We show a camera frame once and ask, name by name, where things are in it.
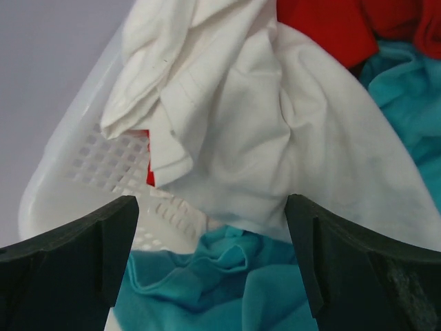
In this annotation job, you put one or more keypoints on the white plastic laundry basket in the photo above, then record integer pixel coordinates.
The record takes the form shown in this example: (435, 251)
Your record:
(81, 171)

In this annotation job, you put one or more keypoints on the red t-shirt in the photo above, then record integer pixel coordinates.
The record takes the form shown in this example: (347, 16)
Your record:
(392, 49)

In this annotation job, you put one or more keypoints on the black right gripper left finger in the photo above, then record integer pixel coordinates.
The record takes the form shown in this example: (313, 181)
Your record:
(69, 278)

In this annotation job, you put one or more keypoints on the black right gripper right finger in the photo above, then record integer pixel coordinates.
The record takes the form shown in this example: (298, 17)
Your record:
(358, 279)

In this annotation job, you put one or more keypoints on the turquoise t-shirt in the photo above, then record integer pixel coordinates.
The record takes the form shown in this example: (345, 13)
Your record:
(236, 279)

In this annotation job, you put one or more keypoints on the white t-shirt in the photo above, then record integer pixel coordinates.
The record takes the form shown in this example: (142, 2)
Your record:
(242, 111)

